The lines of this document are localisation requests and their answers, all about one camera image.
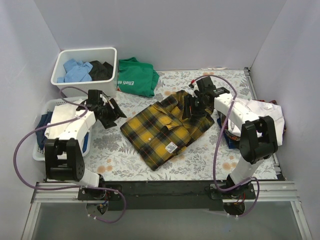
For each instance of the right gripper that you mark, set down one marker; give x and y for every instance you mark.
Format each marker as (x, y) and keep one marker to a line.
(194, 106)

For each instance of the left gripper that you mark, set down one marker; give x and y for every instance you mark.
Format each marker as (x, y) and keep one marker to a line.
(110, 115)

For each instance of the yellow plaid long sleeve shirt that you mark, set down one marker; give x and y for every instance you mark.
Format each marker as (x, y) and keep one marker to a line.
(159, 132)

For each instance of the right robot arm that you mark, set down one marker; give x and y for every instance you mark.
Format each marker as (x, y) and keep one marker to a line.
(258, 138)

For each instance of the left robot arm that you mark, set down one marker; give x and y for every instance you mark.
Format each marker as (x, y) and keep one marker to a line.
(64, 160)

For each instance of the white plastic bin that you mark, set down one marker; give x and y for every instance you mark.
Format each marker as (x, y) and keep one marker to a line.
(101, 54)

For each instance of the white folded shirt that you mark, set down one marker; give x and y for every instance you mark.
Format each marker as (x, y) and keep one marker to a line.
(242, 111)

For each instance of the black garment in bin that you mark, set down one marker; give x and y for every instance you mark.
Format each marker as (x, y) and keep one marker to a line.
(101, 71)

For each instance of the white folded garment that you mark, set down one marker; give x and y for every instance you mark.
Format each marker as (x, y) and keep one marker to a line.
(66, 123)

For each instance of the green printed shirt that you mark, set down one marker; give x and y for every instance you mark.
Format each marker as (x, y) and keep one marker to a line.
(136, 78)

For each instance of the light blue shirt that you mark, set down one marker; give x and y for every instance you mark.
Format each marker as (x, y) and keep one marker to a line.
(76, 72)

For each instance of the floral tablecloth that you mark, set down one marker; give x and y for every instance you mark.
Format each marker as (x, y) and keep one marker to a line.
(113, 156)

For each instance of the white laundry basket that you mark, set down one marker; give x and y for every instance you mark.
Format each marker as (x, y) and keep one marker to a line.
(38, 154)

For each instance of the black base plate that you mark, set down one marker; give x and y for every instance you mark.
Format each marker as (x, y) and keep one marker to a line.
(170, 195)

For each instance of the aluminium frame rail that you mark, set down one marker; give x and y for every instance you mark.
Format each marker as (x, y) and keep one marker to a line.
(170, 210)

